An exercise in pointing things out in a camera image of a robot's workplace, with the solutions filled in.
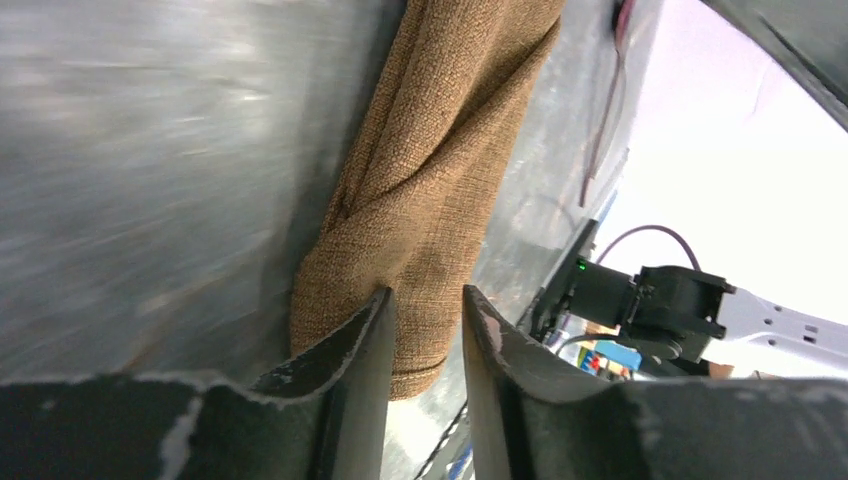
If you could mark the brown cloth napkin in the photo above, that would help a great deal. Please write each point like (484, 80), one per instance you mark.
(418, 187)

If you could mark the purple spoon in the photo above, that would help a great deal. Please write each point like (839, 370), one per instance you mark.
(620, 22)

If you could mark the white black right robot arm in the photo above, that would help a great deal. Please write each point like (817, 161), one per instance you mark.
(676, 313)

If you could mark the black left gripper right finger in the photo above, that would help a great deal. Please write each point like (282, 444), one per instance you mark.
(534, 416)

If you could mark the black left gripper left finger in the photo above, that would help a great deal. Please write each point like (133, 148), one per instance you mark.
(320, 415)

